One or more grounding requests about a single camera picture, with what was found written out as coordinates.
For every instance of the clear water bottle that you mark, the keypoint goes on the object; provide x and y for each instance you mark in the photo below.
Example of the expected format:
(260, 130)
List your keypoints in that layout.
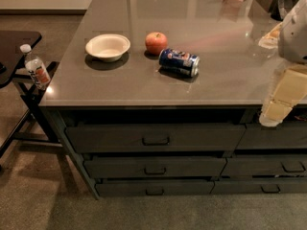
(35, 67)

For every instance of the white paper bowl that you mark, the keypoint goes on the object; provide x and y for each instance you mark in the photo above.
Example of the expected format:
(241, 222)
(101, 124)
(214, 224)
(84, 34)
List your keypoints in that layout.
(107, 47)

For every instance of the glass jar with pastries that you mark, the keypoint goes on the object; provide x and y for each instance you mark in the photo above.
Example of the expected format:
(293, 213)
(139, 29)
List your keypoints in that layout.
(270, 40)

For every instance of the grey cabinet island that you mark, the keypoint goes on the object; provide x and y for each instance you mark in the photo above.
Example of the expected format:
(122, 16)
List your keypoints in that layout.
(233, 79)

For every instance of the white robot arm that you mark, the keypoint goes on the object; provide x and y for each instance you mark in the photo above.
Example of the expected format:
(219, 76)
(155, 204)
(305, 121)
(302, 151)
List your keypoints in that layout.
(292, 44)

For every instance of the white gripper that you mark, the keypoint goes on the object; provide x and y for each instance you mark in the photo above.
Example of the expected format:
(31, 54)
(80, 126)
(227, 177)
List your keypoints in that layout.
(295, 37)

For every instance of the dark metal container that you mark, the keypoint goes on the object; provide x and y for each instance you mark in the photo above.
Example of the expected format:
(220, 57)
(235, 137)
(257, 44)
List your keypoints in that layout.
(283, 4)

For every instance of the dark side table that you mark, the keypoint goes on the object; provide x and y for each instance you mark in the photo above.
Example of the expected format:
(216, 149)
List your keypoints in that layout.
(11, 60)

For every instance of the blue soda can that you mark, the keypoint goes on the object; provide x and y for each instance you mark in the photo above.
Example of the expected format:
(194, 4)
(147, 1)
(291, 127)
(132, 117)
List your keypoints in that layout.
(179, 62)

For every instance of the red apple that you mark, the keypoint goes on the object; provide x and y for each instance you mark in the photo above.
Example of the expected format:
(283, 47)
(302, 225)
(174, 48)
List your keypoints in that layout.
(155, 42)

